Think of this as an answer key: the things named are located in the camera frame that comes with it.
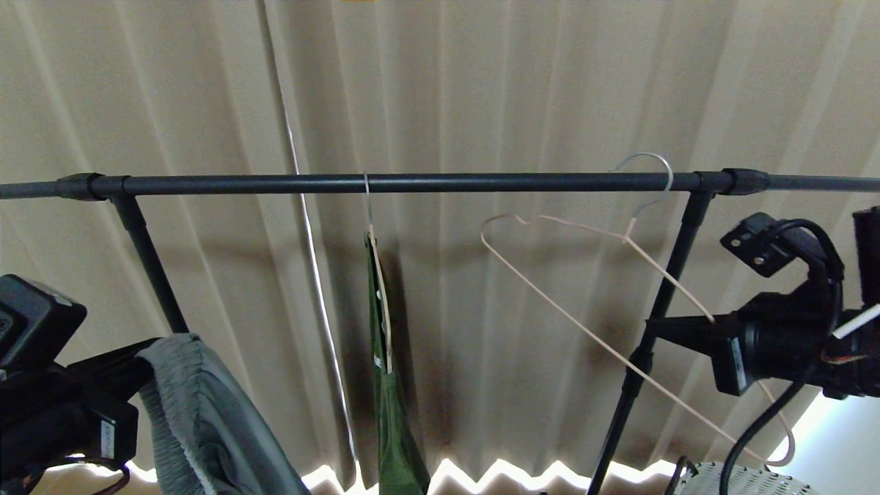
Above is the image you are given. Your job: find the black clothes rack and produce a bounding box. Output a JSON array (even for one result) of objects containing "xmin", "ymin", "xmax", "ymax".
[{"xmin": 0, "ymin": 167, "xmax": 880, "ymax": 495}]

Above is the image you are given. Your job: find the pink clothes hanger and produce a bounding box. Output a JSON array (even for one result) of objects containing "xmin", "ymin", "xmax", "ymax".
[
  {"xmin": 362, "ymin": 172, "xmax": 394, "ymax": 375},
  {"xmin": 480, "ymin": 153, "xmax": 797, "ymax": 468}
]

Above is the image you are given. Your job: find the pale grey garment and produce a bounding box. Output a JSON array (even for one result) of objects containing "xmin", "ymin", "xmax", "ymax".
[{"xmin": 135, "ymin": 333, "xmax": 310, "ymax": 495}]

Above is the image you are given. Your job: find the beige curtain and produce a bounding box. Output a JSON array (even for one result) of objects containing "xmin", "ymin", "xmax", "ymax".
[{"xmin": 0, "ymin": 0, "xmax": 880, "ymax": 482}]

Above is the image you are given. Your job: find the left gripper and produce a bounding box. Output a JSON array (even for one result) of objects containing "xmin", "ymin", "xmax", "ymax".
[{"xmin": 0, "ymin": 364, "xmax": 138, "ymax": 482}]

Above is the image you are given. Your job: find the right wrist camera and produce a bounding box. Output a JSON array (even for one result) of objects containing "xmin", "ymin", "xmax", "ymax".
[{"xmin": 720, "ymin": 212, "xmax": 826, "ymax": 279}]

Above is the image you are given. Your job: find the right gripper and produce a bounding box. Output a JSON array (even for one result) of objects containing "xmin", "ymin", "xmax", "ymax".
[{"xmin": 712, "ymin": 292, "xmax": 836, "ymax": 396}]

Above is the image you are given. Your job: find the white laundry basket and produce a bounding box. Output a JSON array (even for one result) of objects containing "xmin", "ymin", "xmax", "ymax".
[{"xmin": 663, "ymin": 455, "xmax": 815, "ymax": 495}]

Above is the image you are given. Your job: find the green long-sleeved shirt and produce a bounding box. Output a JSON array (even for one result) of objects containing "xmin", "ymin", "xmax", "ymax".
[{"xmin": 364, "ymin": 232, "xmax": 432, "ymax": 495}]

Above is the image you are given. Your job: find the black cable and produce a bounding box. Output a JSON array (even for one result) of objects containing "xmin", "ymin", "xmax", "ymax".
[{"xmin": 718, "ymin": 217, "xmax": 846, "ymax": 495}]

